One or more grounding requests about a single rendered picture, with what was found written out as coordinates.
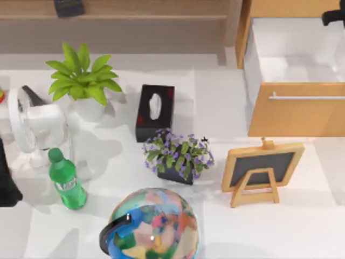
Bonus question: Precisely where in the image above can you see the black tissue box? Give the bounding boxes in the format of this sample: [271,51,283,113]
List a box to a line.
[135,84,175,143]

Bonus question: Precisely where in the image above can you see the purple flowers in black pot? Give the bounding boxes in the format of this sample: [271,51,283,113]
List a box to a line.
[142,127,216,186]

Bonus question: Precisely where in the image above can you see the wooden framed blackboard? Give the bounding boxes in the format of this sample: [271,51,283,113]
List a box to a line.
[221,137,306,208]

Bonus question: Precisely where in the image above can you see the colourful globe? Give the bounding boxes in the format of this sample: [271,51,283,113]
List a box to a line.
[99,187,201,259]

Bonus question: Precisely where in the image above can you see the green plant in white pot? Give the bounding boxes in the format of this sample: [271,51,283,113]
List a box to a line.
[45,42,123,122]

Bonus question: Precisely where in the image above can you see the green plastic bottle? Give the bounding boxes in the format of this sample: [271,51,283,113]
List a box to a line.
[47,147,88,210]

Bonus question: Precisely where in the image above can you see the wooden open shelf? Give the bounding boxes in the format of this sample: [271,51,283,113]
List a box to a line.
[0,0,243,65]

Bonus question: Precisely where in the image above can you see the pale wooden drawer front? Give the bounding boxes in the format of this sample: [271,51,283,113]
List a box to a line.
[247,82,345,138]

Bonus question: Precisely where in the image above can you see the white desk fan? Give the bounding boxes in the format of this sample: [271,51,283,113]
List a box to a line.
[7,85,71,168]

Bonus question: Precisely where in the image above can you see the open white drawer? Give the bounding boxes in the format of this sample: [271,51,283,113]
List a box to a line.
[244,17,345,108]

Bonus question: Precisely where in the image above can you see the wooden cupboard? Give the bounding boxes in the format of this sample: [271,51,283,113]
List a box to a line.
[234,0,345,70]

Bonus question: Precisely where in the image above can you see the dark book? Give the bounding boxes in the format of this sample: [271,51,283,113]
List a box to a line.
[53,0,86,18]

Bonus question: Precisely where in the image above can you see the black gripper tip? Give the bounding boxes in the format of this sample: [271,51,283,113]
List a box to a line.
[0,138,24,208]

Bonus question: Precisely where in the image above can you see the black object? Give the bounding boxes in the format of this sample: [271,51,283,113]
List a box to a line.
[322,9,345,27]

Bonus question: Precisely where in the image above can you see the long metal drawer handle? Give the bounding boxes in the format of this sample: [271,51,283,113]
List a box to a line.
[268,92,345,101]

